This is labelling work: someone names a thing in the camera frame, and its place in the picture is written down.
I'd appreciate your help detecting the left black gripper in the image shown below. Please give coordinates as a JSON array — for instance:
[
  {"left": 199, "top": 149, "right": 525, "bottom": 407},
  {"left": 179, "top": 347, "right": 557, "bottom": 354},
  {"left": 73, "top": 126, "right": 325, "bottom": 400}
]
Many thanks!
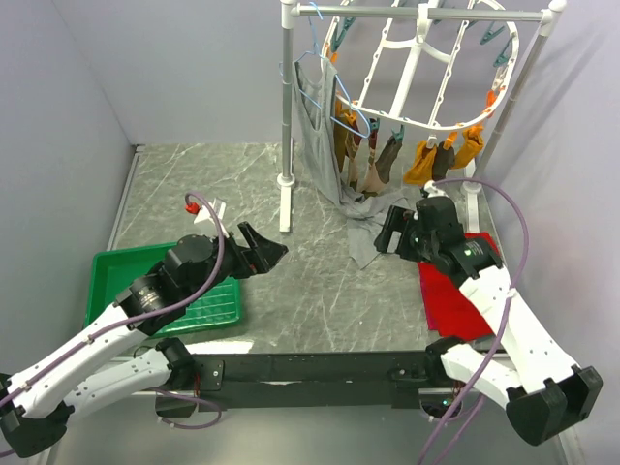
[{"left": 185, "top": 221, "right": 288, "bottom": 303}]

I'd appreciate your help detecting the mustard yellow sock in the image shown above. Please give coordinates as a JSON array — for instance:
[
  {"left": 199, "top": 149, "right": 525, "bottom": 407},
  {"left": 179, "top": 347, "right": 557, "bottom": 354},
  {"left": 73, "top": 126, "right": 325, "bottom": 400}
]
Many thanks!
[
  {"left": 452, "top": 125, "right": 484, "bottom": 170},
  {"left": 403, "top": 140, "right": 437, "bottom": 186}
]

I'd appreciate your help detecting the white clothes rack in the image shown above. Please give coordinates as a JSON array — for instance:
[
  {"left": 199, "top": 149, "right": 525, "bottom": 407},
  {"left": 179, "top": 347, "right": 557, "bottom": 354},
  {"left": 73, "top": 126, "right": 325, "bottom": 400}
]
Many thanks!
[{"left": 277, "top": 1, "right": 567, "bottom": 233}]

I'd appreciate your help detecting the green plastic tray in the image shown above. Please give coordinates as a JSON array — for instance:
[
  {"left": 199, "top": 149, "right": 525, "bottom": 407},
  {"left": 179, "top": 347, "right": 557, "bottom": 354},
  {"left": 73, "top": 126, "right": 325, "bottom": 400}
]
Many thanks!
[{"left": 84, "top": 242, "right": 242, "bottom": 337}]

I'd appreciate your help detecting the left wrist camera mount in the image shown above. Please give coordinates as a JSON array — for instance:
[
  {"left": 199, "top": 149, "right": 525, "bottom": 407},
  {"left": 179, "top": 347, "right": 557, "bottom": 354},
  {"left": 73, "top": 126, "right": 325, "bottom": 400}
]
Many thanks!
[{"left": 185, "top": 199, "right": 227, "bottom": 228}]

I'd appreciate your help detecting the brown knit sock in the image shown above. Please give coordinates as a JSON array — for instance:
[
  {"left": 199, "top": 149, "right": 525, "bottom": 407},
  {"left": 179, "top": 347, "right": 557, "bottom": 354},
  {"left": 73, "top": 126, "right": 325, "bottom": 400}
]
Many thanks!
[{"left": 431, "top": 142, "right": 455, "bottom": 181}]

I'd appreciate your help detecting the grey tank top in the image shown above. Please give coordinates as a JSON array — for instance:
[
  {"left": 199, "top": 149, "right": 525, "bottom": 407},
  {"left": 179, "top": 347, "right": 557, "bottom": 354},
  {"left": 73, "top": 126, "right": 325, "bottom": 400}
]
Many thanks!
[{"left": 293, "top": 62, "right": 409, "bottom": 269}]

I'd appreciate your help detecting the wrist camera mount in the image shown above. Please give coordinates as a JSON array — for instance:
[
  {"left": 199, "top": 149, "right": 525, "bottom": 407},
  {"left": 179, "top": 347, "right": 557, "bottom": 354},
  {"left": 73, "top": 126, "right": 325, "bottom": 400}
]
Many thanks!
[
  {"left": 420, "top": 180, "right": 449, "bottom": 199},
  {"left": 185, "top": 199, "right": 227, "bottom": 228}
]

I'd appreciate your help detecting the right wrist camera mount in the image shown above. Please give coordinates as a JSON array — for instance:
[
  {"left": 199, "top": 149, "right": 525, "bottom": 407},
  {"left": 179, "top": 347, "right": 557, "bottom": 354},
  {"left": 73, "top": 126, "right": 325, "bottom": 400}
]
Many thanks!
[{"left": 420, "top": 180, "right": 449, "bottom": 199}]

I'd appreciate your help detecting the dark brown sock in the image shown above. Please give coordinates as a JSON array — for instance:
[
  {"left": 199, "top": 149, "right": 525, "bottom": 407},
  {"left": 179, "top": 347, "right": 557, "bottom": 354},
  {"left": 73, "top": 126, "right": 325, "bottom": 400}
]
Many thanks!
[{"left": 375, "top": 132, "right": 404, "bottom": 186}]

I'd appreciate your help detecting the black base beam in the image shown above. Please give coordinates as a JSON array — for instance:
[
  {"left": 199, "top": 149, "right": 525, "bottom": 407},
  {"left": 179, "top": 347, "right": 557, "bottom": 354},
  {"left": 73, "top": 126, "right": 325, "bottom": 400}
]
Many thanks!
[{"left": 171, "top": 351, "right": 456, "bottom": 410}]

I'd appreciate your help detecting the red folded cloth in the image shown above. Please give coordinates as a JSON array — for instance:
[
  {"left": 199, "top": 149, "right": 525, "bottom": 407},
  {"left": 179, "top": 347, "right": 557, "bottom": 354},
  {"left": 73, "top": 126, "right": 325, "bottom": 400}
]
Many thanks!
[{"left": 418, "top": 263, "right": 492, "bottom": 341}]

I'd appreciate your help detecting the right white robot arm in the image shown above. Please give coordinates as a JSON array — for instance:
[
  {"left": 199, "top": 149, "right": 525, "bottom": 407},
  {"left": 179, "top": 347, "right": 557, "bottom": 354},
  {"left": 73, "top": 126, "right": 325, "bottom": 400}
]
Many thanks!
[{"left": 375, "top": 196, "right": 604, "bottom": 446}]

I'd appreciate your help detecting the white clip sock hanger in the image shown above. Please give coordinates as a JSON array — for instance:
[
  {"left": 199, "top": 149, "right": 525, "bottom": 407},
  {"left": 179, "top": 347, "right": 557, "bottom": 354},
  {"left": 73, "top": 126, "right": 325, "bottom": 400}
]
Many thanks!
[{"left": 310, "top": 1, "right": 525, "bottom": 135}]

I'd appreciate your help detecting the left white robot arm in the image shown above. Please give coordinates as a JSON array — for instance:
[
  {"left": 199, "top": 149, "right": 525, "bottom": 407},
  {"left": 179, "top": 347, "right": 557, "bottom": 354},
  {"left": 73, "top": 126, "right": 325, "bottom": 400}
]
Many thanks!
[{"left": 1, "top": 222, "right": 288, "bottom": 458}]

